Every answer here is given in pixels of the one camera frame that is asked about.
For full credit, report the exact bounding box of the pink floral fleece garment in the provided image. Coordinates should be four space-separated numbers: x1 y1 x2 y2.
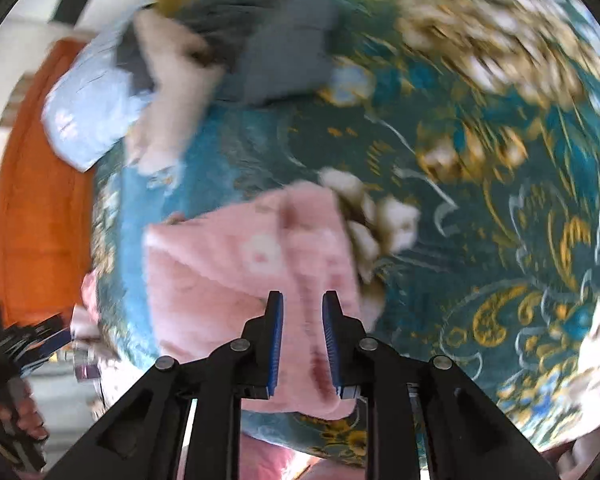
143 181 361 420

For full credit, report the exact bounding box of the person's hand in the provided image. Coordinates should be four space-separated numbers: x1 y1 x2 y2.
0 390 48 441

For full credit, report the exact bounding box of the teal floral bed blanket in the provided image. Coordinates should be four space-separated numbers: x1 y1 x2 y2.
92 0 600 448

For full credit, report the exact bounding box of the beige fleece garment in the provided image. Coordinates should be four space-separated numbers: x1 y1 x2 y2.
125 9 225 176

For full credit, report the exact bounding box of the light blue daisy duvet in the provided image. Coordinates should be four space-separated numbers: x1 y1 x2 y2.
42 11 152 172

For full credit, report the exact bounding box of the grey garment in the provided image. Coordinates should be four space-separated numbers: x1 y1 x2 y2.
116 0 338 106

